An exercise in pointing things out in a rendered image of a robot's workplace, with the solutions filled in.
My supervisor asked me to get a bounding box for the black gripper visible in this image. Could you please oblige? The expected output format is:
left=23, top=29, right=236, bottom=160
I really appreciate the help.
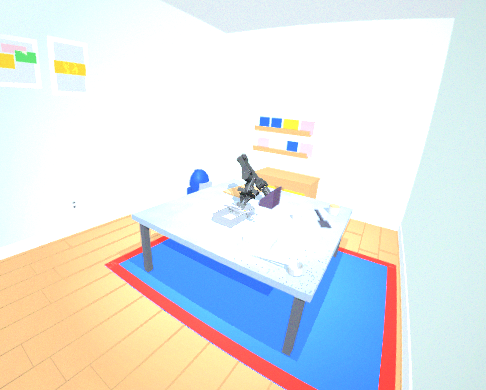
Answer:
left=237, top=183, right=256, bottom=205

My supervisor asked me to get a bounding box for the light wooden board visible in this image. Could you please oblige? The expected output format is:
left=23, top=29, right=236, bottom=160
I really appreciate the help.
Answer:
left=223, top=184, right=258, bottom=198

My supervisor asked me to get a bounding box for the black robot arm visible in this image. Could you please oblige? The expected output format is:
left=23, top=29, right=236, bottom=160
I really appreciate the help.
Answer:
left=236, top=154, right=271, bottom=197

